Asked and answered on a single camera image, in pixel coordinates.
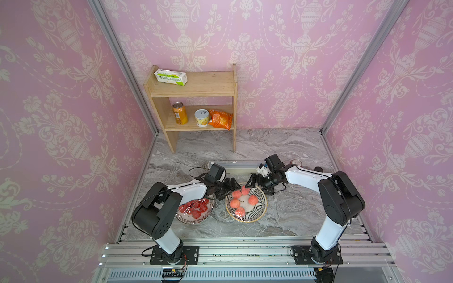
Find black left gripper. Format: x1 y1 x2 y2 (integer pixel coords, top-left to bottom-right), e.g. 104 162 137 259
214 177 243 200

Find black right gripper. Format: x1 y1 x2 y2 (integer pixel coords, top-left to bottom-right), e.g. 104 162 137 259
245 173 278 195

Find striped plate of peaches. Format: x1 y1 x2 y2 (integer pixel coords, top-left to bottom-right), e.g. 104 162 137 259
225 182 268 224

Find patterned plate of strawberries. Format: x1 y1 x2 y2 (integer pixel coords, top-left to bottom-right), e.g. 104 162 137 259
175 197 215 225

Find cream plastic wrap dispenser box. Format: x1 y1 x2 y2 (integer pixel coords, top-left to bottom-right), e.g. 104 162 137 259
208 160 263 174

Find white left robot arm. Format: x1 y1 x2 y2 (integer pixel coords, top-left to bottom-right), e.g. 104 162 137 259
131 163 241 265

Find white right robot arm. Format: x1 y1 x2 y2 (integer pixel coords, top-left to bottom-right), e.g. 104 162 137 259
245 154 366 264

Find red soda can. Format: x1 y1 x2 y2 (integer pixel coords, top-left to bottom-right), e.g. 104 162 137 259
290 159 302 167

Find orange chip bag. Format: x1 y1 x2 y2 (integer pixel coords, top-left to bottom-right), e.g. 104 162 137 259
208 110 233 130

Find white yellow snack cup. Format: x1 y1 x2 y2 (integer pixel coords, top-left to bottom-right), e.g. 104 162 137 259
195 109 210 127

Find orange drink can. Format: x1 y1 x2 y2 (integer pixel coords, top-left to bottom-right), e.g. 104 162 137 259
172 101 188 125

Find white green carton box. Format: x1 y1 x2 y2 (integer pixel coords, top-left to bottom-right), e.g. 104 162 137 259
154 69 188 86

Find wooden two-tier shelf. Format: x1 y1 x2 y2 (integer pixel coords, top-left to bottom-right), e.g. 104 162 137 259
143 63 238 153

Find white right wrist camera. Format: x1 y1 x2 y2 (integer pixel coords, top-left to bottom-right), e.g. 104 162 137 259
257 163 271 178

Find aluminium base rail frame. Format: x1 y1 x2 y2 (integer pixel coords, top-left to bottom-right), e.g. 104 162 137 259
93 233 403 283

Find left aluminium corner post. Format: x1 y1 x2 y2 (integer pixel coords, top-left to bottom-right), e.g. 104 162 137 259
87 0 159 137

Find aluminium corner post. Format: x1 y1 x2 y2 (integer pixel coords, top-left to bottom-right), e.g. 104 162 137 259
320 0 409 138
87 0 159 137

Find right aluminium corner post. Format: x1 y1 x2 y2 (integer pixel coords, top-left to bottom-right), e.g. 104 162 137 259
320 0 409 138

